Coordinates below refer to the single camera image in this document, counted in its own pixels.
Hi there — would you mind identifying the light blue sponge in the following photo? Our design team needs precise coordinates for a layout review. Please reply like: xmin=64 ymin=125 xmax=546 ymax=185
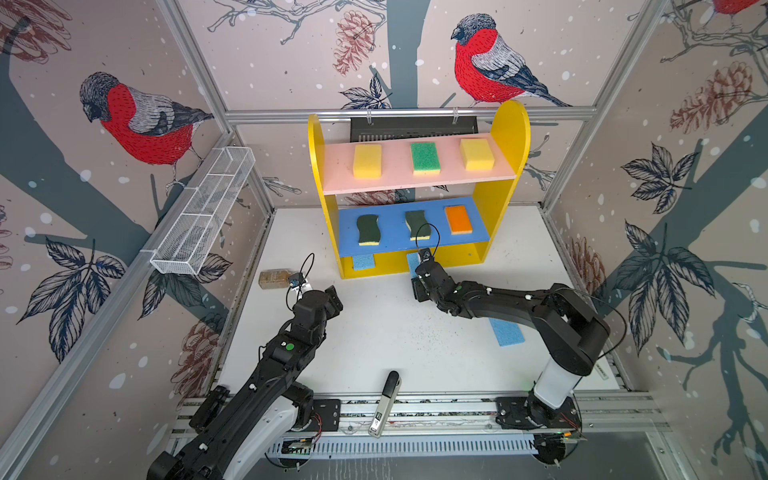
xmin=489 ymin=319 xmax=525 ymax=347
xmin=352 ymin=254 xmax=376 ymax=271
xmin=406 ymin=252 xmax=421 ymax=278

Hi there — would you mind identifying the dark green wavy sponge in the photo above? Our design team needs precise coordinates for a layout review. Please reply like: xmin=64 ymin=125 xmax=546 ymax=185
xmin=405 ymin=210 xmax=432 ymax=242
xmin=356 ymin=214 xmax=381 ymax=246

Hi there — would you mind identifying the orange sponge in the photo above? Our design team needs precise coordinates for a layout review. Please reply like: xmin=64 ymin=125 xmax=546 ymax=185
xmin=445 ymin=205 xmax=473 ymax=235

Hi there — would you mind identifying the green yellow sponge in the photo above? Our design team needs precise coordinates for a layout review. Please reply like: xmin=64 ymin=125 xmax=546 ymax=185
xmin=410 ymin=142 xmax=441 ymax=175

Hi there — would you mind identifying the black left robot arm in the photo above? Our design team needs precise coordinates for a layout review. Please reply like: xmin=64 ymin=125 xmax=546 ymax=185
xmin=147 ymin=286 xmax=343 ymax=479

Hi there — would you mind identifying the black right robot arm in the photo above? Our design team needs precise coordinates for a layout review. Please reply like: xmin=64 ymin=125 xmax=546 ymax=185
xmin=412 ymin=249 xmax=610 ymax=430

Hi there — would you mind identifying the blue lower shelf board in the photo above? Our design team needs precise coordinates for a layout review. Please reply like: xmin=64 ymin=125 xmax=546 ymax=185
xmin=337 ymin=197 xmax=490 ymax=257

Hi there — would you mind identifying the pink upper shelf board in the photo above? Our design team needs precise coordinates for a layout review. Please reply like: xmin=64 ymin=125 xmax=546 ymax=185
xmin=321 ymin=133 xmax=516 ymax=195

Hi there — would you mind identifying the seasoning jar left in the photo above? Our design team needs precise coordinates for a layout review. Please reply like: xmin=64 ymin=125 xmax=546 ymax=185
xmin=258 ymin=269 xmax=293 ymax=290

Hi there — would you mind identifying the black silver handheld tool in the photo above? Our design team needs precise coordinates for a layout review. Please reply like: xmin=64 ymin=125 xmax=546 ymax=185
xmin=368 ymin=370 xmax=401 ymax=438

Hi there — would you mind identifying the black vent panel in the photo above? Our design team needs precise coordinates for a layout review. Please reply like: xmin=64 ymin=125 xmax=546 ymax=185
xmin=350 ymin=117 xmax=479 ymax=142

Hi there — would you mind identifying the clear plastic ruler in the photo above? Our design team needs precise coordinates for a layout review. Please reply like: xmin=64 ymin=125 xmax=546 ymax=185
xmin=593 ymin=357 xmax=611 ymax=381

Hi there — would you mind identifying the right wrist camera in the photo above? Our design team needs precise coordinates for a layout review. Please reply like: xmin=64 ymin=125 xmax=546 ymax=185
xmin=418 ymin=248 xmax=434 ymax=263

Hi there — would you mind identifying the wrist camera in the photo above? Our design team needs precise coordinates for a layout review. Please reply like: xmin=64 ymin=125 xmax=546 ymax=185
xmin=418 ymin=248 xmax=434 ymax=263
xmin=288 ymin=271 xmax=312 ymax=297

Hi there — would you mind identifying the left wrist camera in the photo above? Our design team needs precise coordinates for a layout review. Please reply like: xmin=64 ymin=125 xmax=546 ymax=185
xmin=288 ymin=271 xmax=312 ymax=297

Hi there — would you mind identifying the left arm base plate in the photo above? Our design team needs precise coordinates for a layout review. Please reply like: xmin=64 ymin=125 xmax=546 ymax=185
xmin=291 ymin=399 xmax=341 ymax=433

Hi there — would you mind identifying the yellow shelf frame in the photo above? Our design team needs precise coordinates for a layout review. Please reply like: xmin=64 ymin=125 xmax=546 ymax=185
xmin=308 ymin=101 xmax=531 ymax=279

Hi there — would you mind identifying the black clamp handle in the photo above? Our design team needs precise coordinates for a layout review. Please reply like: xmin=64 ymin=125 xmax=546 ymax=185
xmin=189 ymin=385 xmax=230 ymax=434

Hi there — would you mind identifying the perforated aluminium rail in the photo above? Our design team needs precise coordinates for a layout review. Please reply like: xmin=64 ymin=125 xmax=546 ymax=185
xmin=266 ymin=434 xmax=539 ymax=460

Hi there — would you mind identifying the white wire mesh basket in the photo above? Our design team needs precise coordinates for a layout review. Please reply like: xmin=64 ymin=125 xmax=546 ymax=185
xmin=150 ymin=146 xmax=255 ymax=275

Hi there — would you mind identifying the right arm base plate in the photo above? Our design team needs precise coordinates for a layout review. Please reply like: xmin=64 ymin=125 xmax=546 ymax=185
xmin=494 ymin=396 xmax=582 ymax=431

